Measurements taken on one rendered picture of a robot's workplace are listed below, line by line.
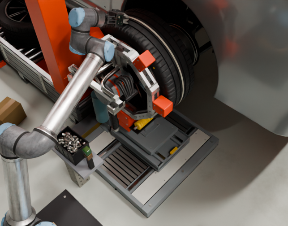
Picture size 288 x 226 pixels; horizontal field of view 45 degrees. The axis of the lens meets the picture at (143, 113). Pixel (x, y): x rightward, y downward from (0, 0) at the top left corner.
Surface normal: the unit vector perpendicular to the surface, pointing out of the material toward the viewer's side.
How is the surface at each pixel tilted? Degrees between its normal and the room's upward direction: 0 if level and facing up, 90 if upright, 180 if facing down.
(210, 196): 0
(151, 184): 0
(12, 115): 90
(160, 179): 0
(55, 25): 90
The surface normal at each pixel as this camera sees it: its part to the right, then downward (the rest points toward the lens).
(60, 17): 0.72, 0.52
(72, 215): -0.04, -0.62
